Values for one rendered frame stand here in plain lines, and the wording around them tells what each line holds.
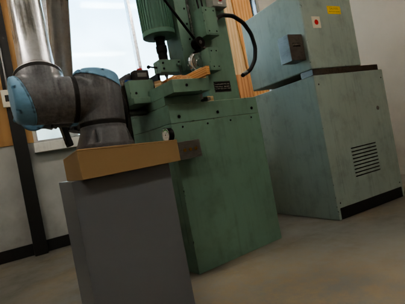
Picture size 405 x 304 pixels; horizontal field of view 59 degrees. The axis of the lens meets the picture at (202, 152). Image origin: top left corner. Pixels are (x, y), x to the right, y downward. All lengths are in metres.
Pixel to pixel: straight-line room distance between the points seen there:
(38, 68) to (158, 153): 0.44
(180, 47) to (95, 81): 0.88
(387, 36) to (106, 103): 2.94
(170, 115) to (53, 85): 0.65
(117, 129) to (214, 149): 0.72
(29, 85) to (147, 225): 0.54
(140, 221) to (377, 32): 3.08
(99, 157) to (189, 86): 0.74
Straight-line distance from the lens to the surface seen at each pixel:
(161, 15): 1.98
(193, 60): 1.93
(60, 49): 1.62
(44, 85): 1.18
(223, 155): 1.81
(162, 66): 1.93
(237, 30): 3.97
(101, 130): 1.17
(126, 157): 1.07
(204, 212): 1.73
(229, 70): 2.10
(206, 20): 1.99
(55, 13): 1.63
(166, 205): 1.15
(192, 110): 1.74
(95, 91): 1.20
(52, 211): 3.13
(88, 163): 1.05
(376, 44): 3.76
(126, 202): 1.10
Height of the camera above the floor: 0.58
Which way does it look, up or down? 1 degrees down
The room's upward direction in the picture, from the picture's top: 11 degrees counter-clockwise
